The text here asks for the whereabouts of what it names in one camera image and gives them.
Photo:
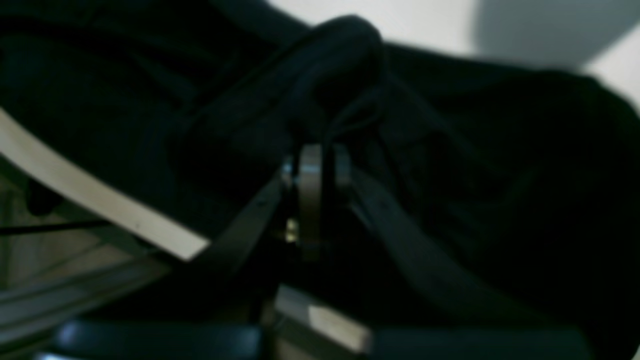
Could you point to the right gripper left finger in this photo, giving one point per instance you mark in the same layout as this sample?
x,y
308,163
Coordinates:
x,y
294,192

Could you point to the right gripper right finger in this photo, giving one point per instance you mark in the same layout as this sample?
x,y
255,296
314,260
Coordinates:
x,y
429,270

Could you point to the black t-shirt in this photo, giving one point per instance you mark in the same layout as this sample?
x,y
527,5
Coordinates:
x,y
528,179

